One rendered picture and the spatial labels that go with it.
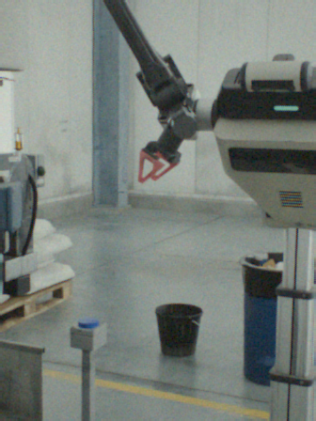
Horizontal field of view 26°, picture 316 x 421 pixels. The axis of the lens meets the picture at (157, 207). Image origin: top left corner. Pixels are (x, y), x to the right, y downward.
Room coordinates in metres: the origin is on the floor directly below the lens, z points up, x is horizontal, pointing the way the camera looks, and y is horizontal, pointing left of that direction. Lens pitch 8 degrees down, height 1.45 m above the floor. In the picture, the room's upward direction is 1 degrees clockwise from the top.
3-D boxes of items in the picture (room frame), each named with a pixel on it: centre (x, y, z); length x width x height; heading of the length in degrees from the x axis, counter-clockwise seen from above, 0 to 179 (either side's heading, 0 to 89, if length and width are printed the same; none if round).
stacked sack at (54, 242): (5.06, 0.96, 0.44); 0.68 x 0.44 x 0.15; 156
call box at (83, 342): (1.91, 0.19, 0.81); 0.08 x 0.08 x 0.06; 66
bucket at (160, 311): (4.07, -0.14, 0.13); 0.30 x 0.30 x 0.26
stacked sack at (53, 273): (5.07, 0.95, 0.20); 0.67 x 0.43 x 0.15; 156
